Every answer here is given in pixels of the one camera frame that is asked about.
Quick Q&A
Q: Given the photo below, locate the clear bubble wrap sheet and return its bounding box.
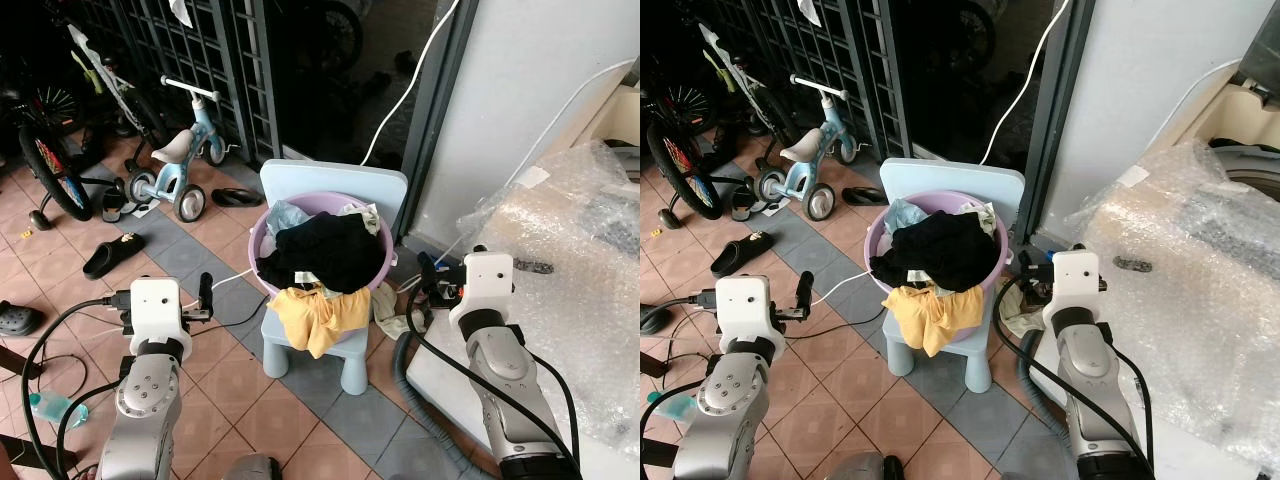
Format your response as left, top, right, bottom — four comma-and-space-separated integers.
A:
457, 139, 641, 442
1064, 139, 1280, 472

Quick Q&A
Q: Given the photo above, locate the white green child bicycle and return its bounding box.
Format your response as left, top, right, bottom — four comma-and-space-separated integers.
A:
694, 21, 802, 152
64, 21, 172, 152

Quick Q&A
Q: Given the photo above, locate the thin white floor cable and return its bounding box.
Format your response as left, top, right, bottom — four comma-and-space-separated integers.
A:
809, 267, 872, 307
184, 264, 262, 312

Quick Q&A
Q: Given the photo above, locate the dark metal grille gate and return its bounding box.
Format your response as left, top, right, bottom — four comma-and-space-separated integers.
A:
699, 0, 912, 162
69, 0, 292, 162

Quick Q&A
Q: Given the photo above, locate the white hanging cable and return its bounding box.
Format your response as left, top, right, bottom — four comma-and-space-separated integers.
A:
979, 0, 1074, 169
359, 0, 464, 169

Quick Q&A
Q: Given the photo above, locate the crumpled white cloth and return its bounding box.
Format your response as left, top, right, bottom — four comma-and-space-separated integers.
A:
374, 282, 427, 340
997, 282, 1047, 340

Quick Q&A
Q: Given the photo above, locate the black garment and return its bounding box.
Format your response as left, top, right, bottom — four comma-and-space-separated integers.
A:
867, 211, 1002, 295
254, 211, 387, 295

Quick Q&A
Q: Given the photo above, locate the purple plastic laundry basin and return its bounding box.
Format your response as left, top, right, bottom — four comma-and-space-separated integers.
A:
247, 191, 397, 347
864, 189, 1010, 347

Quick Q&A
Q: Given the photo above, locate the white garment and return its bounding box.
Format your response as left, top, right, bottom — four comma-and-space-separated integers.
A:
334, 201, 382, 237
954, 201, 999, 237

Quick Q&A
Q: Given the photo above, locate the yellow garment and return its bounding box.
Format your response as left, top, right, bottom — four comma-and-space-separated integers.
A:
267, 284, 374, 360
882, 284, 987, 359

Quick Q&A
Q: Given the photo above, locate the grey robot leg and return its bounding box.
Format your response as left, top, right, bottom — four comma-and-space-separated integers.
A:
224, 452, 287, 480

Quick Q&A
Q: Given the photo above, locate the light blue balance bike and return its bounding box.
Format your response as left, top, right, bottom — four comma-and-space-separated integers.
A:
751, 72, 862, 224
124, 74, 230, 224

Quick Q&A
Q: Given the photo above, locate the clear plastic water bottle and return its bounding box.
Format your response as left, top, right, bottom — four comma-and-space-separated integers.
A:
27, 391, 90, 427
644, 391, 702, 424

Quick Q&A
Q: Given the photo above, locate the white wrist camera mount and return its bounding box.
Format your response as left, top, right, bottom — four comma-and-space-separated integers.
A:
1042, 249, 1105, 317
714, 274, 787, 342
127, 277, 194, 347
449, 251, 517, 327

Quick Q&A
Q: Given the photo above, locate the light blue plastic child chair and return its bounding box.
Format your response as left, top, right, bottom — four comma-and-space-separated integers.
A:
877, 157, 1027, 395
257, 157, 410, 395

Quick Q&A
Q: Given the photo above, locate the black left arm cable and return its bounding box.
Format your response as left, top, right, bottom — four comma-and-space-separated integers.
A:
19, 296, 132, 480
640, 294, 722, 343

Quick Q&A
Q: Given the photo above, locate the dark grey door frame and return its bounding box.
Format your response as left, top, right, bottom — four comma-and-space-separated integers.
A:
394, 0, 482, 242
1009, 0, 1097, 242

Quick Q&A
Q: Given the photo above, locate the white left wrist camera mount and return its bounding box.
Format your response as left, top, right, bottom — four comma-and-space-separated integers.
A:
127, 277, 194, 347
714, 274, 787, 342

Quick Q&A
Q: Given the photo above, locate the pale blue grey garment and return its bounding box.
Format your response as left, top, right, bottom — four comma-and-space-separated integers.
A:
264, 199, 314, 237
884, 197, 932, 234

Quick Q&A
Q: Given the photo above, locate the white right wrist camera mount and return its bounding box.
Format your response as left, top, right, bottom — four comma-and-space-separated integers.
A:
1042, 249, 1105, 317
449, 251, 517, 327

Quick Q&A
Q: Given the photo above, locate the black bicycle with training wheel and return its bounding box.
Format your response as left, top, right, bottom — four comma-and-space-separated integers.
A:
640, 84, 727, 232
0, 84, 97, 232

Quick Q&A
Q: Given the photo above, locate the black slipper with gold emblem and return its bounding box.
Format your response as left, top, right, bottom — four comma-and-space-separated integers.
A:
81, 231, 147, 280
709, 231, 777, 280

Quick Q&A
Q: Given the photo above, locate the grey corrugated drain hose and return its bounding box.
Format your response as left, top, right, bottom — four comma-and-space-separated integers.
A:
392, 329, 502, 480
1017, 329, 1077, 442

